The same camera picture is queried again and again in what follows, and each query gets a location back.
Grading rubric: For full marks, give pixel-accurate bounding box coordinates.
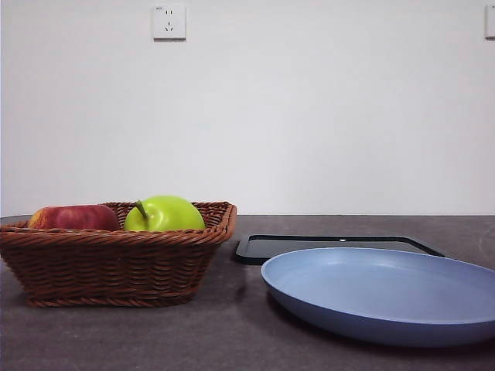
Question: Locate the brown woven wicker basket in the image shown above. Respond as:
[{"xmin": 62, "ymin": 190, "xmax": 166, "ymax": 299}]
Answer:
[{"xmin": 0, "ymin": 200, "xmax": 238, "ymax": 309}]

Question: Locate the black flat tray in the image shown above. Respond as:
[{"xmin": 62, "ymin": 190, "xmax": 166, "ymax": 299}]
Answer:
[{"xmin": 235, "ymin": 233, "xmax": 448, "ymax": 266}]

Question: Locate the blue round plate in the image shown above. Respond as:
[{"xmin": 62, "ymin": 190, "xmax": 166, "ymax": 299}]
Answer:
[{"xmin": 260, "ymin": 247, "xmax": 495, "ymax": 347}]

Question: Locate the red apple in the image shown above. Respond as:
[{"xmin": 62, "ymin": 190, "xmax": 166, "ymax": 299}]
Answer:
[{"xmin": 27, "ymin": 204, "xmax": 120, "ymax": 232}]

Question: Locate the white wall socket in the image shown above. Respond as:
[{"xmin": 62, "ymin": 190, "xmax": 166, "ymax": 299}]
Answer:
[
  {"xmin": 151, "ymin": 3, "xmax": 188, "ymax": 43},
  {"xmin": 484, "ymin": 4, "xmax": 495, "ymax": 41}
]

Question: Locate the green apple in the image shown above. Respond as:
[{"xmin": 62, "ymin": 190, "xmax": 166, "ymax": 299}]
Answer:
[{"xmin": 123, "ymin": 194, "xmax": 206, "ymax": 233}]

